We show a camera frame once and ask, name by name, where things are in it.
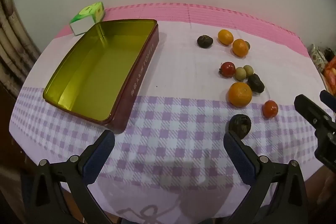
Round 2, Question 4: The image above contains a dark brown round fruit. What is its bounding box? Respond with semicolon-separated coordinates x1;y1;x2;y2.
197;35;214;48
247;73;265;93
228;114;252;139

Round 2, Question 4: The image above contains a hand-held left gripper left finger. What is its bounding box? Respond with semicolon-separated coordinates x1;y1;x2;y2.
22;130;116;224

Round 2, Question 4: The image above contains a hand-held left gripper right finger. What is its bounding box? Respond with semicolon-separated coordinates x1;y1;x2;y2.
223;130;309;224

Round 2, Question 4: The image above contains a large orange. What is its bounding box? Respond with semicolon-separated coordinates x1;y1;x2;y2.
227;82;253;107

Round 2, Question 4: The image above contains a pink foam mat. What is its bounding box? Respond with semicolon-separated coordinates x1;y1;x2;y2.
54;2;311;58

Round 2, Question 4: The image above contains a beige patterned curtain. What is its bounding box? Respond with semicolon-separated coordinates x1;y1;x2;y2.
0;0;42;83

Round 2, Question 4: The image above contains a small orange mandarin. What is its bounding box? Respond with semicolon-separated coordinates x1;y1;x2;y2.
218;29;234;45
232;39;249;58

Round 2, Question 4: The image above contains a green and white tissue box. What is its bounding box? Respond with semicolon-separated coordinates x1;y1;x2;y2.
70;1;105;36

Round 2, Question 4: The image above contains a small red tomato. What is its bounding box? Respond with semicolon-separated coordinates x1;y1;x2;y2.
262;100;279;119
219;62;236;78

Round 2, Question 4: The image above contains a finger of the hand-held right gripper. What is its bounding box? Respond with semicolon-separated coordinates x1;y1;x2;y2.
294;94;336;132
320;90;336;109

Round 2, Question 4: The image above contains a maroon and gold tin box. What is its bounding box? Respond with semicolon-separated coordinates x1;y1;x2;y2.
42;19;159;132

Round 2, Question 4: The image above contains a patterned wrapped packet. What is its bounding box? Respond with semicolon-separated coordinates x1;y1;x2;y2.
310;44;327;72

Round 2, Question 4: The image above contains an orange plastic bag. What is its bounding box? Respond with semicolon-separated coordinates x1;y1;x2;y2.
322;56;336;94

